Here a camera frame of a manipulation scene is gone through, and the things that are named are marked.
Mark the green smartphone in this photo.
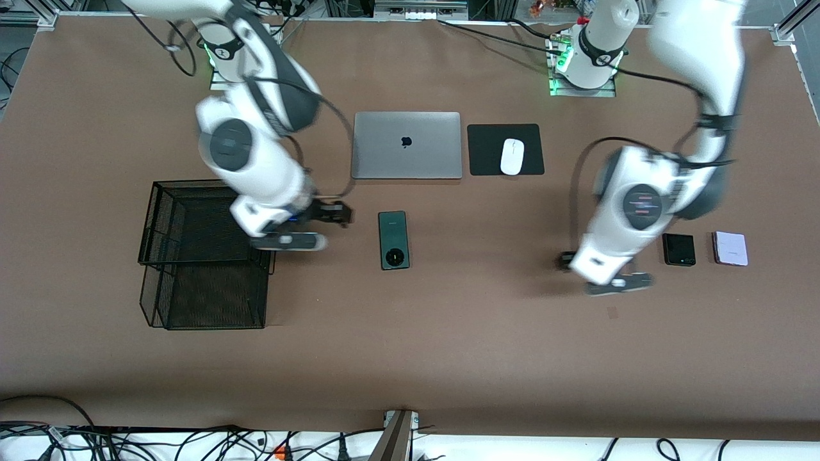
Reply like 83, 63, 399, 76
377, 210, 411, 271

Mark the black flip phone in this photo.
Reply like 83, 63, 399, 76
662, 233, 697, 267

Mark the pale lilac Huawei flip phone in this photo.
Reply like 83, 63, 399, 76
712, 231, 750, 267

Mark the silver closed laptop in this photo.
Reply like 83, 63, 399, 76
350, 111, 463, 181

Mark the white computer mouse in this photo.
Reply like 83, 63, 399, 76
500, 138, 526, 176

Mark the black mouse pad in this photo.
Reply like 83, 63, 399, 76
467, 124, 546, 177

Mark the white power strip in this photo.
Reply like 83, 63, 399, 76
374, 0, 469, 20

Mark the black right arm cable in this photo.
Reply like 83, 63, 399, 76
120, 0, 357, 200

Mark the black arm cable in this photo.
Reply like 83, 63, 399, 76
568, 64, 737, 257
120, 0, 357, 200

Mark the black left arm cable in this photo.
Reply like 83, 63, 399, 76
568, 64, 737, 257

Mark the black wire mesh basket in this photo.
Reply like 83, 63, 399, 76
138, 179, 277, 331

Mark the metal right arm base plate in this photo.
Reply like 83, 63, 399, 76
209, 64, 244, 92

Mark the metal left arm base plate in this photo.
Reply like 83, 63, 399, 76
549, 76, 617, 98

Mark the grey metal camera post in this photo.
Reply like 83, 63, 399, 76
370, 410, 422, 461

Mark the black cable across table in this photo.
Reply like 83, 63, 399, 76
438, 19, 564, 55

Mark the black floor cable arc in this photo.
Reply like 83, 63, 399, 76
0, 394, 97, 431

